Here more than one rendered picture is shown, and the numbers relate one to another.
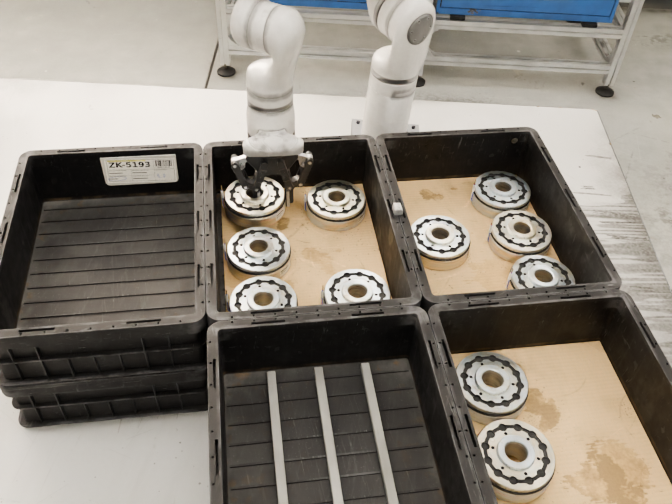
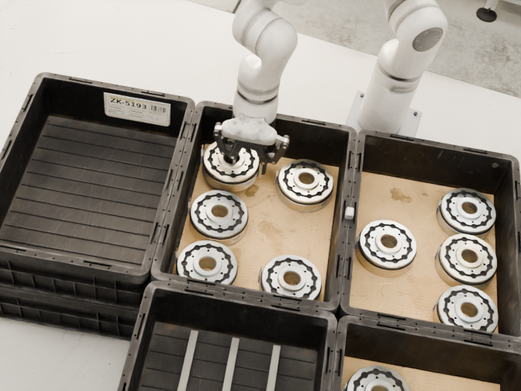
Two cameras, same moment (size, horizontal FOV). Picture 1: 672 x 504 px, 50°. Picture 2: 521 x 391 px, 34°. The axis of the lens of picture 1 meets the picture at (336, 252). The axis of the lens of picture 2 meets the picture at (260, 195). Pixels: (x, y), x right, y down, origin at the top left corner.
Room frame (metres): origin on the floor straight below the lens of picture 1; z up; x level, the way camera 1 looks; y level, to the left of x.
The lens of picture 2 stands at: (-0.06, -0.13, 2.05)
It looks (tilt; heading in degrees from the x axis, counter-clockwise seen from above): 51 degrees down; 12
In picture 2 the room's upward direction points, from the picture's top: 9 degrees clockwise
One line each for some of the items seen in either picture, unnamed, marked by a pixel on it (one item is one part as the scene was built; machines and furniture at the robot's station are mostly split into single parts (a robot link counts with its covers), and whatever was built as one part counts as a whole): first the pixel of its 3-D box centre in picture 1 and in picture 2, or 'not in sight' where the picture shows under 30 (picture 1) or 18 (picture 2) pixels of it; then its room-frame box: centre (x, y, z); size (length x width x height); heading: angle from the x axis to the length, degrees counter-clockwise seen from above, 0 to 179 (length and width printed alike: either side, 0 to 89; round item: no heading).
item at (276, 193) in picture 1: (254, 195); (231, 160); (0.92, 0.14, 0.88); 0.10 x 0.10 x 0.01
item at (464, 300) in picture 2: (543, 276); (468, 309); (0.78, -0.33, 0.86); 0.05 x 0.05 x 0.01
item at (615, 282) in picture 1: (485, 208); (435, 231); (0.88, -0.24, 0.92); 0.40 x 0.30 x 0.02; 11
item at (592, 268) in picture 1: (480, 231); (427, 248); (0.88, -0.24, 0.87); 0.40 x 0.30 x 0.11; 11
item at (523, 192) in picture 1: (502, 189); (468, 209); (1.00, -0.29, 0.86); 0.10 x 0.10 x 0.01
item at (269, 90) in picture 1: (274, 56); (266, 57); (0.92, 0.11, 1.14); 0.09 x 0.07 x 0.15; 66
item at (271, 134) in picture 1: (271, 118); (254, 105); (0.91, 0.11, 1.05); 0.11 x 0.09 x 0.06; 10
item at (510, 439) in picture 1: (515, 452); not in sight; (0.47, -0.24, 0.86); 0.05 x 0.05 x 0.01
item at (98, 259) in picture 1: (110, 256); (90, 188); (0.77, 0.35, 0.87); 0.40 x 0.30 x 0.11; 11
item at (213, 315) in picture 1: (301, 219); (261, 200); (0.82, 0.06, 0.92); 0.40 x 0.30 x 0.02; 11
